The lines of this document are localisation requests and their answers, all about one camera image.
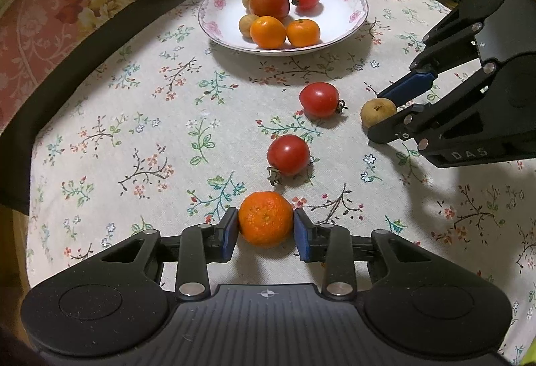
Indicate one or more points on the floral beige tablecloth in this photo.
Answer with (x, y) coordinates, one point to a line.
(146, 119)

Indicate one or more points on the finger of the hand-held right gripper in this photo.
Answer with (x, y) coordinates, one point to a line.
(408, 85)
(393, 131)

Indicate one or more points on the small mandarin orange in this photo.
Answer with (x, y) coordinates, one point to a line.
(303, 33)

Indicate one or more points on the smooth mandarin orange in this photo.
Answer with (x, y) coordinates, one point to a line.
(268, 31)

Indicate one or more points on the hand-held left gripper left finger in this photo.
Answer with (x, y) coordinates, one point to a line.
(229, 234)

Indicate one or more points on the bumpy mandarin orange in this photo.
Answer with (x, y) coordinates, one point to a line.
(265, 218)

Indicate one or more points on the white floral plate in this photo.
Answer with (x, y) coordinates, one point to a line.
(335, 22)

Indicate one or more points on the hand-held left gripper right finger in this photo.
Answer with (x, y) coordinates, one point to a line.
(302, 238)

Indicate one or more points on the large dark red tomato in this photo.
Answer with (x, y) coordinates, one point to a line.
(269, 2)

